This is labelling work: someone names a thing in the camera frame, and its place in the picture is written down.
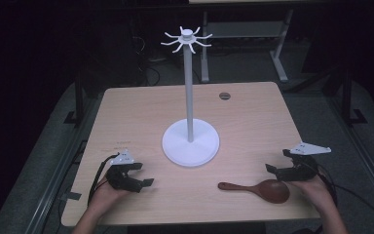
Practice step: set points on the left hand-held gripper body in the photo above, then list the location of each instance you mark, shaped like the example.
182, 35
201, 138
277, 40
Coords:
120, 178

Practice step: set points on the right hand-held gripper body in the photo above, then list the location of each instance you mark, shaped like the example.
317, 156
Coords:
302, 169

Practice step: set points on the brown wooden rice spoon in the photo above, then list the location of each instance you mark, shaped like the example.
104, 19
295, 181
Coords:
272, 191

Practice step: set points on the white hook rack stand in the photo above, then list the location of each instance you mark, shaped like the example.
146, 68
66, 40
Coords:
189, 97

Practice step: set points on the person's left hand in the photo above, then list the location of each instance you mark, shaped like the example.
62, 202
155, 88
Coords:
105, 196

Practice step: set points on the person's right hand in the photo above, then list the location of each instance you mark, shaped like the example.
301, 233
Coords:
318, 193

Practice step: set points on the grey tape strip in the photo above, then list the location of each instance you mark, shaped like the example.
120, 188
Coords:
72, 196

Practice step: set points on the black metal stand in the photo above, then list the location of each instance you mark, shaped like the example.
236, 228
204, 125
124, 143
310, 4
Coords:
346, 97
79, 97

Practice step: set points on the grey round table grommet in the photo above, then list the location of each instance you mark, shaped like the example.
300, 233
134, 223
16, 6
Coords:
224, 96

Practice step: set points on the aluminium floor rail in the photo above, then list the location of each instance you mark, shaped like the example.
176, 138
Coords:
50, 191
366, 159

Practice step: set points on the white desk frame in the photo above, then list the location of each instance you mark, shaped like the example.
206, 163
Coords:
204, 48

